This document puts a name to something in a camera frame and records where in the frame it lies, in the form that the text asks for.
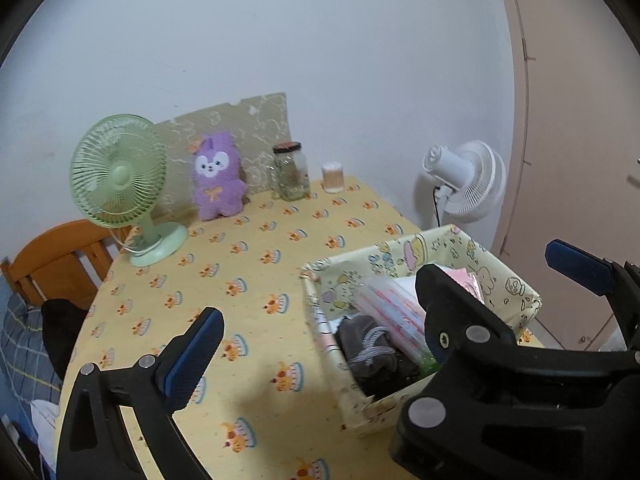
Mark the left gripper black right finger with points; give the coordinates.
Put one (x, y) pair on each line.
(499, 410)

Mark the black garment on bed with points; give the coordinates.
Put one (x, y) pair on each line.
(61, 324)

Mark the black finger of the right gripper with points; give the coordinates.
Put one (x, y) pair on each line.
(604, 278)

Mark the purple plush bunny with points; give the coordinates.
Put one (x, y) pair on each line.
(218, 189)

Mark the cotton swab container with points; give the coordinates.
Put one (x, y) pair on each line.
(333, 180)

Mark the green desk fan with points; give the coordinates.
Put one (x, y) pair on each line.
(117, 173)

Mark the wooden bed headboard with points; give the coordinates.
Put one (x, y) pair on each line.
(69, 261)

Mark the dark grey drawstring pouch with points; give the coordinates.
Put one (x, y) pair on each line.
(377, 365)

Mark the patterned cardboard panel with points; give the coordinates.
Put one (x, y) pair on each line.
(256, 124)

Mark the glass jar with lid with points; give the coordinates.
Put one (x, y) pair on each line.
(289, 171)

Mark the white standing fan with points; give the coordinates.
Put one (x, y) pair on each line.
(472, 179)

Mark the blue plaid pillow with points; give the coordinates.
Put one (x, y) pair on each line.
(25, 364)

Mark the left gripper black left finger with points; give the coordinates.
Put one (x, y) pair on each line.
(94, 441)

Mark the white clothes on bed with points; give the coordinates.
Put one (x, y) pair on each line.
(31, 427)

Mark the pink small tissue packet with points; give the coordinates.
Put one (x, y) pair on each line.
(466, 280)

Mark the clear striped plastic pack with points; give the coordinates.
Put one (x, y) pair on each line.
(393, 307)

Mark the patterned storage box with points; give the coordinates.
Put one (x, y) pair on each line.
(330, 284)

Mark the yellow patterned tablecloth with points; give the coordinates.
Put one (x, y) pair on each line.
(276, 401)

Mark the pink door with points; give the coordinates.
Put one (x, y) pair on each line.
(575, 159)

